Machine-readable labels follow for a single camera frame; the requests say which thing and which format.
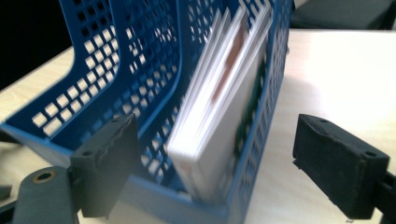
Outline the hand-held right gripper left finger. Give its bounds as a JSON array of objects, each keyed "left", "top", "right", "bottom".
[{"left": 69, "top": 113, "right": 142, "bottom": 218}]

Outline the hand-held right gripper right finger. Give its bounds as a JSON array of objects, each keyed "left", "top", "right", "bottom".
[{"left": 291, "top": 113, "right": 391, "bottom": 220}]

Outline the blue plastic file rack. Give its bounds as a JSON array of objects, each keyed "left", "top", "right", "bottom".
[{"left": 0, "top": 0, "right": 295, "bottom": 224}]

